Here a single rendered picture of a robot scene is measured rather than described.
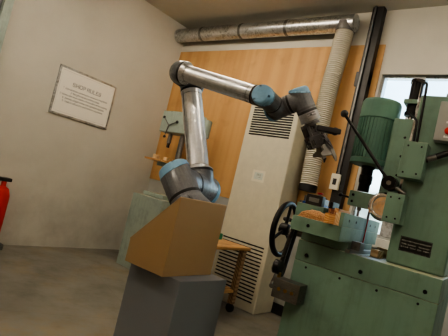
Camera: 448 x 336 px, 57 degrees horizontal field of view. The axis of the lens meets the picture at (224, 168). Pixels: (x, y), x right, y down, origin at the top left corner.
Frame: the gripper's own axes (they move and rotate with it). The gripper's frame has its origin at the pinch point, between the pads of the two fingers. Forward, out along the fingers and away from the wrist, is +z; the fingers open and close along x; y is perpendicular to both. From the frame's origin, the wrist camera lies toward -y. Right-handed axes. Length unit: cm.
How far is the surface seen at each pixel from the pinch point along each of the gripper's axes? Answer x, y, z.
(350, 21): -148, -113, -88
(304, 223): 16.1, 26.3, 17.7
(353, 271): 19.5, 15.6, 42.4
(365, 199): 1.2, -7.7, 21.4
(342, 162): -143, -60, 18
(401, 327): 33, 11, 64
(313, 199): -6.4, 12.8, 13.8
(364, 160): 3.6, -13.0, 4.7
